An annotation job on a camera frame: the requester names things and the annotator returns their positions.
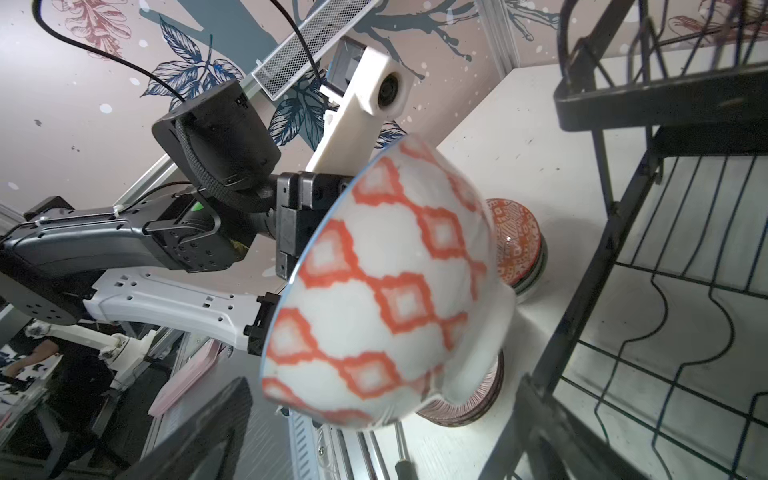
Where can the white red patterned bowl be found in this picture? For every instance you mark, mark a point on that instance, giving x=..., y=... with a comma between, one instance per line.
x=396, y=300

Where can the white mesh wall shelf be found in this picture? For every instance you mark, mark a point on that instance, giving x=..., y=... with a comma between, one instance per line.
x=320, y=31

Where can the black yellow screwdriver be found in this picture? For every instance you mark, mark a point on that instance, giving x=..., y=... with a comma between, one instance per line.
x=405, y=468

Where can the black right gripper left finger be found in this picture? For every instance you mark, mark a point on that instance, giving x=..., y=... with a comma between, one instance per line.
x=207, y=445

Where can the pink ribbed bowl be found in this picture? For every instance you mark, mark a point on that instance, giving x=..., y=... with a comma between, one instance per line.
x=444, y=414

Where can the black wire dish rack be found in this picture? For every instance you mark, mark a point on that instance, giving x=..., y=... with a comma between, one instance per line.
x=662, y=350

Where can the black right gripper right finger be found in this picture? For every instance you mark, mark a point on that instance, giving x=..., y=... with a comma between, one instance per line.
x=558, y=445

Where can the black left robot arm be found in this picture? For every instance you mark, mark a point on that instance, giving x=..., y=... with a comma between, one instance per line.
x=206, y=222

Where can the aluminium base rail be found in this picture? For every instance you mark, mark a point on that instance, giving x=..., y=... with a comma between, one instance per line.
x=323, y=452

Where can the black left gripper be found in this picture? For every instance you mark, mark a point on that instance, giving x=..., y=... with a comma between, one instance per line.
x=302, y=201

